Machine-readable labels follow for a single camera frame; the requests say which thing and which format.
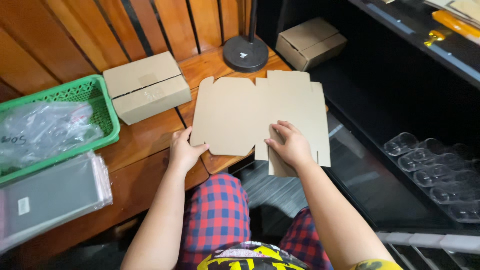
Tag person's left hand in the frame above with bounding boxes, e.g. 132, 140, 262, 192
169, 126, 210, 173

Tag white wire rack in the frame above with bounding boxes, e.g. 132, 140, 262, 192
376, 232, 480, 270

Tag row of clear plastic cups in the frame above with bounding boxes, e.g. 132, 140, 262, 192
383, 132, 480, 224

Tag red blue checkered shorts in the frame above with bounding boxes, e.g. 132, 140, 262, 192
176, 173, 332, 270

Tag green plastic basket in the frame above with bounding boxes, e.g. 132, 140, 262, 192
0, 74, 121, 185

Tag black shelf rack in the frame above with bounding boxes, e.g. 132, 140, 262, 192
257, 0, 480, 235

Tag crumpled clear plastic bag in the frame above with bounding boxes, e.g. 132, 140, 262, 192
0, 101, 104, 173

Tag yellow black printed shirt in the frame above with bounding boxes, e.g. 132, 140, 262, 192
197, 241, 404, 270

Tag black round lamp stand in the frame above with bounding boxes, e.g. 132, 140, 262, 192
223, 0, 269, 73

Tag closed brown cardboard box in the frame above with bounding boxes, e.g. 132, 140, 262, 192
103, 51, 192, 126

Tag person's right hand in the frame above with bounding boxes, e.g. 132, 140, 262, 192
264, 120, 316, 170

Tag stack of clear plastic sleeves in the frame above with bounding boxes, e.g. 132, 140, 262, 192
0, 151, 113, 254

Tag small brown cardboard box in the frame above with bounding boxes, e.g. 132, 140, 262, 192
275, 17, 348, 72

